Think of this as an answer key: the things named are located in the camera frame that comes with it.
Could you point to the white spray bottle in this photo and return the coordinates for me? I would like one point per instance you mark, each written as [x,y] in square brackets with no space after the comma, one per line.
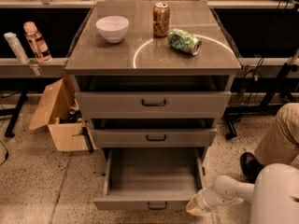
[16,47]

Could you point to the grey side shelf left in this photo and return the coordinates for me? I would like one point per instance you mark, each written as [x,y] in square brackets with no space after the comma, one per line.
[12,68]

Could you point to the upright brown soda can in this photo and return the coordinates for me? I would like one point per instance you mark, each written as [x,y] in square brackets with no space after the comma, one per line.
[161,18]

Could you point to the black shoe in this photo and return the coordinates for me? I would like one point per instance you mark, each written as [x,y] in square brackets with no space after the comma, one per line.
[250,166]

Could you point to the pink clear bottle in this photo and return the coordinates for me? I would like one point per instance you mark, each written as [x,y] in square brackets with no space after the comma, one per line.
[37,42]

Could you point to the white ceramic bowl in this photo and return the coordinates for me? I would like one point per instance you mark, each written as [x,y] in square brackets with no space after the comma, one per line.
[113,28]

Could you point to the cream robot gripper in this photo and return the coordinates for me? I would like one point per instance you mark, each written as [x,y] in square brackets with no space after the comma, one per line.
[203,197]

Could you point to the black stand right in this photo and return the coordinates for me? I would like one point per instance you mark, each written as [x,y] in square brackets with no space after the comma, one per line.
[234,113]

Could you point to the grey drawer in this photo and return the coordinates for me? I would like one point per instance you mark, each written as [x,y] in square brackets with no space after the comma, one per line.
[153,132]
[151,178]
[132,97]

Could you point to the grey drawer cabinet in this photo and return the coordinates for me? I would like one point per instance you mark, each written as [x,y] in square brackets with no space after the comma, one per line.
[143,55]

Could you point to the green soda can lying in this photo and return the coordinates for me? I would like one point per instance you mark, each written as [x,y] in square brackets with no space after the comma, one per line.
[184,41]

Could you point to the khaki trouser leg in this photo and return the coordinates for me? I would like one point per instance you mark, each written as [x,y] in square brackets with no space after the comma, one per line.
[280,144]

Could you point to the black tool by box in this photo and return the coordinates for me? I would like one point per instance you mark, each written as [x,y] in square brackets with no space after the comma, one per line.
[87,138]

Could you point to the black stand leg left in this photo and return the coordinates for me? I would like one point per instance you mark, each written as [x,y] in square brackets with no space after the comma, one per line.
[13,113]

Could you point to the grey bottom drawer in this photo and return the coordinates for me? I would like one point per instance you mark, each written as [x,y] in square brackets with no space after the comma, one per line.
[151,178]

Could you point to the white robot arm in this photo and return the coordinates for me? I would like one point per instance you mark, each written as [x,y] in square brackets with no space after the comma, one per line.
[274,196]

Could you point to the grey top drawer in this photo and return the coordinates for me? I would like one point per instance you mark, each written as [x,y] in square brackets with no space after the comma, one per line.
[132,97]

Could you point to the grey middle drawer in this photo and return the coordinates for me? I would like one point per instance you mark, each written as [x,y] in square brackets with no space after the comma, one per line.
[153,132]

